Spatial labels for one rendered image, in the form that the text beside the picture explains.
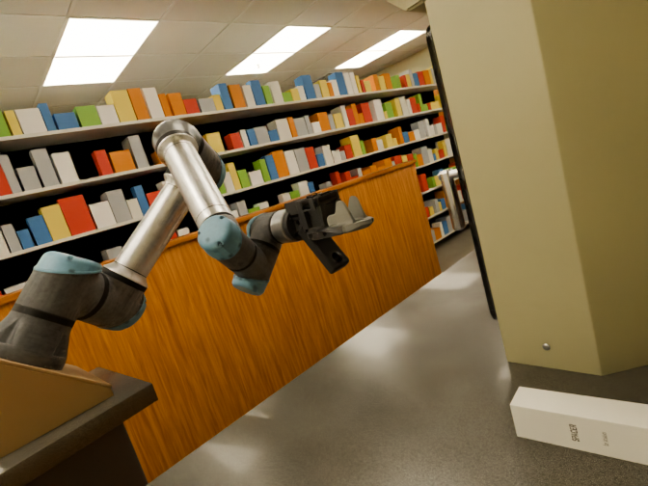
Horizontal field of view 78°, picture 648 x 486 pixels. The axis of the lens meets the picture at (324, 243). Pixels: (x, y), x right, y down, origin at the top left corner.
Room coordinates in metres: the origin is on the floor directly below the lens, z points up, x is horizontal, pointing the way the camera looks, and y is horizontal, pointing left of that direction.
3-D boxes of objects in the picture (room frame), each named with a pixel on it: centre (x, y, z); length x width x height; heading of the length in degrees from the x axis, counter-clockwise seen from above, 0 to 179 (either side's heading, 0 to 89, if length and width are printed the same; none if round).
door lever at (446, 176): (0.57, -0.21, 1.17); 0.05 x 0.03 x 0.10; 40
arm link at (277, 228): (0.88, 0.06, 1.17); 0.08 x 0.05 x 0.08; 131
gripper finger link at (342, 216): (0.73, -0.05, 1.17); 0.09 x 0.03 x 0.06; 41
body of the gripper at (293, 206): (0.82, 0.01, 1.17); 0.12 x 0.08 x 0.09; 41
